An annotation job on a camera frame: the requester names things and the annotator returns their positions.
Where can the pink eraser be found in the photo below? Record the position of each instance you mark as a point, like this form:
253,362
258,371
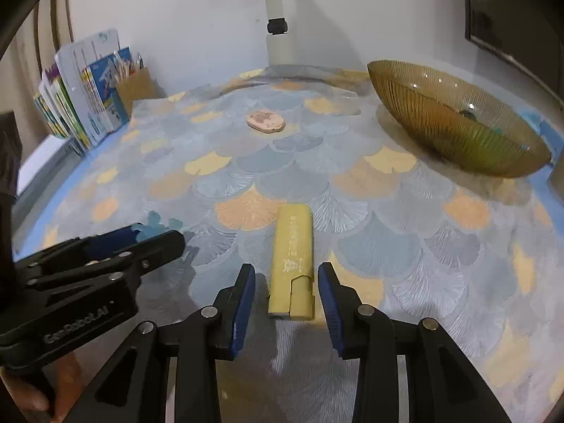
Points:
266,122

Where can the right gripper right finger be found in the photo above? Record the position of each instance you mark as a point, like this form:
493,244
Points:
443,385

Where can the white desk lamp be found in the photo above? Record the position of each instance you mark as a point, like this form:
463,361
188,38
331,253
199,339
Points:
279,47

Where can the wooden pen holder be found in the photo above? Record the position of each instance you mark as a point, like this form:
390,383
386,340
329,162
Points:
137,86

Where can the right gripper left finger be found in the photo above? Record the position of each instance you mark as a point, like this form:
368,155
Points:
132,384

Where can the yellow rectangular case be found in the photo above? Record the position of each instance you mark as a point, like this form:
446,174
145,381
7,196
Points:
292,265

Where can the amber ribbed glass bowl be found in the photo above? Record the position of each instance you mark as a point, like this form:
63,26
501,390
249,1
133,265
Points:
458,120

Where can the patterned fan-print table mat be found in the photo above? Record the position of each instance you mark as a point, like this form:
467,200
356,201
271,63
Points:
414,236

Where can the teal green toy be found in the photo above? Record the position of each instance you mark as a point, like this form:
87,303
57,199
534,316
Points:
153,227

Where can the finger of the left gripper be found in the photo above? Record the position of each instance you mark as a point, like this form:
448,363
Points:
142,257
80,251

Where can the person's left hand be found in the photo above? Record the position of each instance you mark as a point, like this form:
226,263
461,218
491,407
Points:
68,388

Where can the row of upright books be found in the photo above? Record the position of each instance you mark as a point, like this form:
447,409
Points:
77,95

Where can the dark monitor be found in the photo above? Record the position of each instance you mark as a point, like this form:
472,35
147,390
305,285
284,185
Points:
524,34

